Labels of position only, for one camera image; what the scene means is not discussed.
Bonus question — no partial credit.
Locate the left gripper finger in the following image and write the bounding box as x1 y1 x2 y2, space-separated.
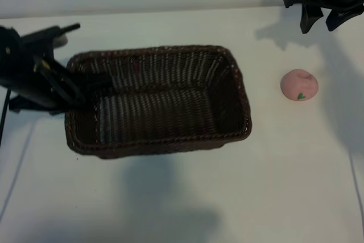
84 73 115 97

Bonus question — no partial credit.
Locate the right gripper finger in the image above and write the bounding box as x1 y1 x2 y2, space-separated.
300 4 324 34
325 9 359 32

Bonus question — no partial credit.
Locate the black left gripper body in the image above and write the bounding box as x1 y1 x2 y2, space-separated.
8 22 86 116

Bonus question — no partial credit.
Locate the dark brown woven basket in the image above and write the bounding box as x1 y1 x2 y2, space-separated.
64 44 253 160

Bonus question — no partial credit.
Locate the pink toy peach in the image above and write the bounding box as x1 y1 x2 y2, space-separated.
280 68 320 102

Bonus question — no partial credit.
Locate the black ribbed flat cable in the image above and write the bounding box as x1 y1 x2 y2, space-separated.
33 57 86 109

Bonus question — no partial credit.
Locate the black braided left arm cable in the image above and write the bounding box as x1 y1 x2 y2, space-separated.
0 89 12 149

